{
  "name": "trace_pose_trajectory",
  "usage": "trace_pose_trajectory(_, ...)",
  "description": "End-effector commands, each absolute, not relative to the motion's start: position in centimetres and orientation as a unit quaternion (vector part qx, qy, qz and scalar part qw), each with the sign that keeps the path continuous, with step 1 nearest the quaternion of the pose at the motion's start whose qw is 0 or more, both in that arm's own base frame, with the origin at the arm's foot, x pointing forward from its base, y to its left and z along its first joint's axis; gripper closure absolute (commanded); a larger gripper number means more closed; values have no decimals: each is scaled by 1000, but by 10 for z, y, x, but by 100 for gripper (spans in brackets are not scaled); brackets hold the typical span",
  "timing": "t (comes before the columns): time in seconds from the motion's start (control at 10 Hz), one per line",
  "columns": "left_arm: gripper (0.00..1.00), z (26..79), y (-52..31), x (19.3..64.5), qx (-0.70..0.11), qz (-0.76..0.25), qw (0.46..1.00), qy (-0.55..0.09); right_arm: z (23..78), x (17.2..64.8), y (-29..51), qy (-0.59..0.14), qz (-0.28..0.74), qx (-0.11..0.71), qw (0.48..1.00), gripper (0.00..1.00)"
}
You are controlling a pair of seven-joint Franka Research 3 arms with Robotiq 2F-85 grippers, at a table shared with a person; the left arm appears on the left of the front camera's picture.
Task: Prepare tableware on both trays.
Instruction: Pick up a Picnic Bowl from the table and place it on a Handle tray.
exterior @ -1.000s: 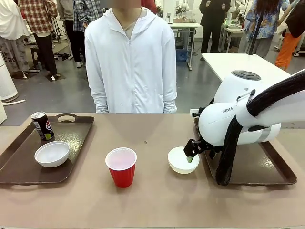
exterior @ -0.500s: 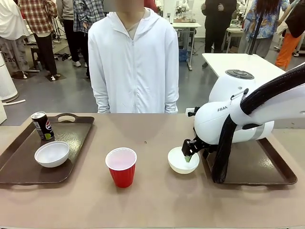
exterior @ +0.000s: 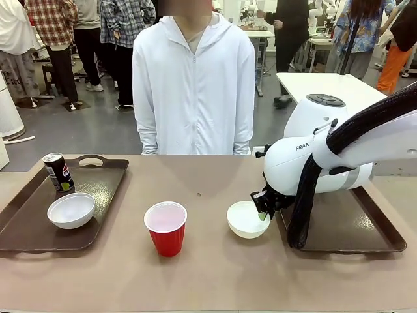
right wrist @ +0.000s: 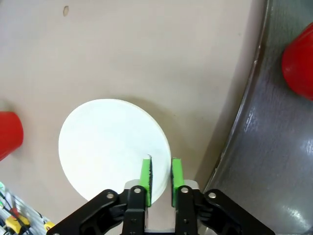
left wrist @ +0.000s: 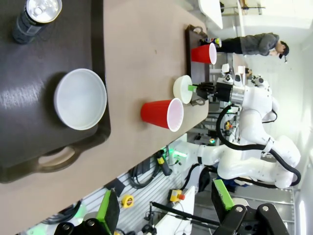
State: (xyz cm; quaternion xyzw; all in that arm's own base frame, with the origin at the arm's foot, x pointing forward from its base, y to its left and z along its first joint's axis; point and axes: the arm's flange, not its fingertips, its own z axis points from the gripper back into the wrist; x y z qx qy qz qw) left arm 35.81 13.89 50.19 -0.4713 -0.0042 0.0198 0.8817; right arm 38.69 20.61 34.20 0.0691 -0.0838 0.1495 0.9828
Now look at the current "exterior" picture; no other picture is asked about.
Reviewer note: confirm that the person in black clothes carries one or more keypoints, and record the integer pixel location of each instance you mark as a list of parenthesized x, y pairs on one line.
[(290, 32)]

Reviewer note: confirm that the person in orange trousers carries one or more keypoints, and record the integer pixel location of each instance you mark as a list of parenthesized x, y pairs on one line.
[(391, 65)]

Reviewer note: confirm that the person in white hoodie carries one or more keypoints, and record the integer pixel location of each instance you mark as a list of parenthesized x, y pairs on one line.
[(193, 98)]

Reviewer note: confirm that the brown plastic serving tray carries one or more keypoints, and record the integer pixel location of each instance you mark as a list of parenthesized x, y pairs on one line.
[(358, 228), (32, 234)]

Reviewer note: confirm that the red plastic party cup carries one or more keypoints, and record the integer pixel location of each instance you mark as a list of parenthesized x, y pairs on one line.
[(166, 228)]

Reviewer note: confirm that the light background desk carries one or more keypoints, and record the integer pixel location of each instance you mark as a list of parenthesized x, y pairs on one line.
[(259, 33)]

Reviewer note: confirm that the grey background workbench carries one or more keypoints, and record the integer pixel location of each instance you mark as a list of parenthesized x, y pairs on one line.
[(321, 40)]

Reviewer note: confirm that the person in floral shirt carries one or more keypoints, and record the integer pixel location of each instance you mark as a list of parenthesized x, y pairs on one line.
[(358, 26)]

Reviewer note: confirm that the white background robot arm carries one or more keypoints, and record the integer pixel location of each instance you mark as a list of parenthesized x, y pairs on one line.
[(312, 16)]

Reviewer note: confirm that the black stand pole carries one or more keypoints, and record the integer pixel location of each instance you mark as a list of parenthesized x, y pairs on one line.
[(348, 49)]

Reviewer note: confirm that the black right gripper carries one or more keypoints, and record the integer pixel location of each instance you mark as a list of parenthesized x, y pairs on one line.
[(277, 200)]

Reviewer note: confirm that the white table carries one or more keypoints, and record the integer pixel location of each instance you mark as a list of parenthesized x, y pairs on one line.
[(299, 84)]

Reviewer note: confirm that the person in blue plaid shirt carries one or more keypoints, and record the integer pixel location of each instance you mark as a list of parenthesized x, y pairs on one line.
[(120, 19)]

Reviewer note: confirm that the black pepsi soda can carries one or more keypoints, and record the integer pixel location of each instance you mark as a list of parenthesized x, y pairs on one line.
[(60, 176)]

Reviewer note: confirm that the white plastic bowl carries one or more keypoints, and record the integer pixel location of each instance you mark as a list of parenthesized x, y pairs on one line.
[(70, 212), (242, 221)]

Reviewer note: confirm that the white air purifier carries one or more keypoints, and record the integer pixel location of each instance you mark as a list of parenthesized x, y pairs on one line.
[(11, 107)]

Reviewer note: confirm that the person in grey top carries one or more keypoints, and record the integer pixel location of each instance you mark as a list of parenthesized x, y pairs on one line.
[(89, 39)]

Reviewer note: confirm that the person in white shirt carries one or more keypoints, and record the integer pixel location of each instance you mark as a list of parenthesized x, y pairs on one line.
[(13, 26)]

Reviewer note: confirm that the person in red plaid shirt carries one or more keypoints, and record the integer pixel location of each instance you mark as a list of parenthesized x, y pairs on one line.
[(49, 19)]

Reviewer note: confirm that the white pipe piece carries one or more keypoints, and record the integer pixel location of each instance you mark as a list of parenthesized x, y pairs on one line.
[(19, 139)]

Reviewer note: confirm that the black stool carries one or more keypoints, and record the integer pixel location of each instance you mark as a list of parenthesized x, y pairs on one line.
[(47, 69)]

